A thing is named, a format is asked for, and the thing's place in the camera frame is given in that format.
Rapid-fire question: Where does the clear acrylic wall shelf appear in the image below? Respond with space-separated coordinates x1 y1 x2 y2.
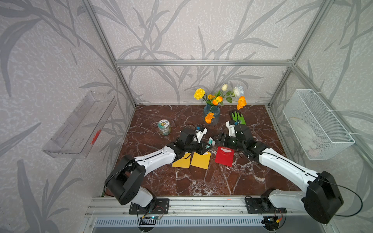
42 91 117 159

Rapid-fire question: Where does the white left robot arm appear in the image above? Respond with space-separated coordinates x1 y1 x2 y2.
104 126 209 209

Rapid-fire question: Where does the green work glove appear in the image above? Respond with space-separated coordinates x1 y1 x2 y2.
230 111 246 125

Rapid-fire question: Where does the blue textured glass vase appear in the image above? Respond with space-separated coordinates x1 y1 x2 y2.
204 104 220 125

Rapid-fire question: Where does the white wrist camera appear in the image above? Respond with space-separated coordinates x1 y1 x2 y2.
226 120 237 137
195 126 208 143

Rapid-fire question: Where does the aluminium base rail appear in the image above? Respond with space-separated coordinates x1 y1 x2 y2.
84 196 309 218

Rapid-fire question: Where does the large yellow envelope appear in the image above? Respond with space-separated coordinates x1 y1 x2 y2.
190 152 211 170

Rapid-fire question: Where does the red envelope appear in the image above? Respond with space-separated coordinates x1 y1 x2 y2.
215 147 234 167

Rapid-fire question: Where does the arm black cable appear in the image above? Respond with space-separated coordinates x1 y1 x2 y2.
262 151 364 217
103 123 205 193

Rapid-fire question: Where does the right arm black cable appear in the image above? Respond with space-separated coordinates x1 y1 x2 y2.
262 151 364 217

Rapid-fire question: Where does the small yellow envelope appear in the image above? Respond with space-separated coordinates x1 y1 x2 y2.
172 152 191 169

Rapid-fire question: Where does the white cloth in basket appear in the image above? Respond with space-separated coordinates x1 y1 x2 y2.
290 117 321 158

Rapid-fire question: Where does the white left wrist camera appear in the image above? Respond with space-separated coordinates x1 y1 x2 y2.
195 126 208 143

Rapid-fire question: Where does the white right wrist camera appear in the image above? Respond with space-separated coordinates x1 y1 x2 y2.
226 120 237 137

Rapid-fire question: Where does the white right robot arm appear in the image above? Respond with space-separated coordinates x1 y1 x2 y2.
217 124 344 224

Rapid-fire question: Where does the white wire wall basket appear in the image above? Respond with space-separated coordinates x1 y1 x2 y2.
283 89 355 160

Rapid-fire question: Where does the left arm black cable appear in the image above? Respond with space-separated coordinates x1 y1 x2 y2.
103 123 205 193

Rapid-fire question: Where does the round sunflower label jar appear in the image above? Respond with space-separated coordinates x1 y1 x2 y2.
157 119 171 136

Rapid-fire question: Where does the artificial flower bouquet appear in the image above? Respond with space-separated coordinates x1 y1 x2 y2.
193 83 247 110

